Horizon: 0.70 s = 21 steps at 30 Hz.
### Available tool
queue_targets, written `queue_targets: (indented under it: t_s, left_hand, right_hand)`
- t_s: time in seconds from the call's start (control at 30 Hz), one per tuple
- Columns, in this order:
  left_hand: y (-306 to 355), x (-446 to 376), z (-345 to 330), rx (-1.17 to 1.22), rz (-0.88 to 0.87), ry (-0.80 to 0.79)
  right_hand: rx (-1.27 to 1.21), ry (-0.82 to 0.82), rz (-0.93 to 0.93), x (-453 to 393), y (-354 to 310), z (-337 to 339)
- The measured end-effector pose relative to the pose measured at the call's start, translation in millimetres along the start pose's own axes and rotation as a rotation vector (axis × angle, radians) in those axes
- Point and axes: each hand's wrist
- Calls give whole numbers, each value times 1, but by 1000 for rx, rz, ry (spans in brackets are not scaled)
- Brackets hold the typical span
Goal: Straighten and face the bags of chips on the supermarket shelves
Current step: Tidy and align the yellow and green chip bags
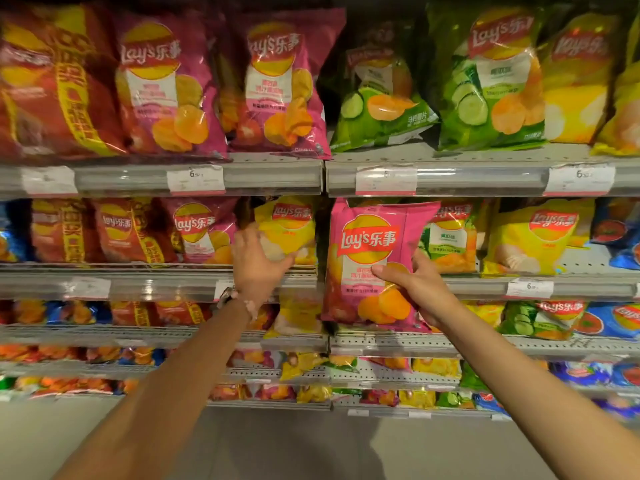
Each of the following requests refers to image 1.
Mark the person's right hand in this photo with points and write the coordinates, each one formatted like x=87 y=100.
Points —
x=425 y=289

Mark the person's right forearm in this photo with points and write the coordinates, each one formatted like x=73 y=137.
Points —
x=540 y=394

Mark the person's left hand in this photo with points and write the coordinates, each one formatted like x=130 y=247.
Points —
x=255 y=269

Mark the white price tag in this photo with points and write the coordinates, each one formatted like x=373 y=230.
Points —
x=579 y=180
x=386 y=180
x=196 y=180
x=49 y=181
x=529 y=288
x=222 y=289
x=87 y=288

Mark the person's left forearm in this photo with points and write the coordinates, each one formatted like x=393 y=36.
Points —
x=150 y=404

